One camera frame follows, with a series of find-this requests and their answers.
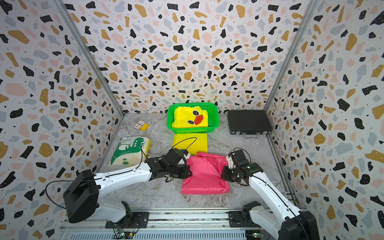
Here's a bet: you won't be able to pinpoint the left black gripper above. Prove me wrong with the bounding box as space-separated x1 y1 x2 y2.
166 164 194 179

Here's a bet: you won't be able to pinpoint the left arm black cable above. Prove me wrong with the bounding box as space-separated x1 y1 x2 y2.
44 137 198 211

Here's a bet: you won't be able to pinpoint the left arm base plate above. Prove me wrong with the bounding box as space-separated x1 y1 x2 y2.
105 212 150 229

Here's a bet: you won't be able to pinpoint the green plastic basket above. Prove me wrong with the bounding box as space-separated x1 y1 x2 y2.
167 103 220 134

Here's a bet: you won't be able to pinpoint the plain yellow raincoat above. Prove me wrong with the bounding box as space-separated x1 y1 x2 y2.
172 133 208 156

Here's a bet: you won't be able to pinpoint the small card packets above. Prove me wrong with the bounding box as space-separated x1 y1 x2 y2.
134 120 149 132

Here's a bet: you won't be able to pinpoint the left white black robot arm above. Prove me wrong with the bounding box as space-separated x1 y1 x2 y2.
63 158 193 227

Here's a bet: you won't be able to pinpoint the white green dinosaur raincoat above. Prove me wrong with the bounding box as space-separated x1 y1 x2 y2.
110 136 152 167

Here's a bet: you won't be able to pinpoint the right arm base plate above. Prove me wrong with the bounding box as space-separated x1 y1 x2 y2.
228 211 257 228

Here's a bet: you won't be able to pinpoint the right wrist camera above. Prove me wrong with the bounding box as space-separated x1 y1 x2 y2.
226 150 250 169

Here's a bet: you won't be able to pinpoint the pink raincoat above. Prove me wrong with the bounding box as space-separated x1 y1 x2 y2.
181 152 230 195

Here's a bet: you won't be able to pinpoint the black hard case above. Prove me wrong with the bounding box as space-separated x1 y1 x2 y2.
228 110 272 136

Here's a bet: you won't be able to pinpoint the yellow duck raincoat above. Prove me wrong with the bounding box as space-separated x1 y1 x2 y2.
172 106 209 129

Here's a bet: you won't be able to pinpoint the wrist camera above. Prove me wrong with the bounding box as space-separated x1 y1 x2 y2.
226 150 250 169
166 148 191 165

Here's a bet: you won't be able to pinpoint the aluminium front rail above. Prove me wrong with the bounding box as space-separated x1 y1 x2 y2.
58 209 274 240

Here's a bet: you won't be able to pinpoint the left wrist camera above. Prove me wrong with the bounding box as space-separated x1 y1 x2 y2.
166 148 191 165

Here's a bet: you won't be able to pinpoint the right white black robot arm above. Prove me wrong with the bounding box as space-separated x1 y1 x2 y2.
222 163 320 240

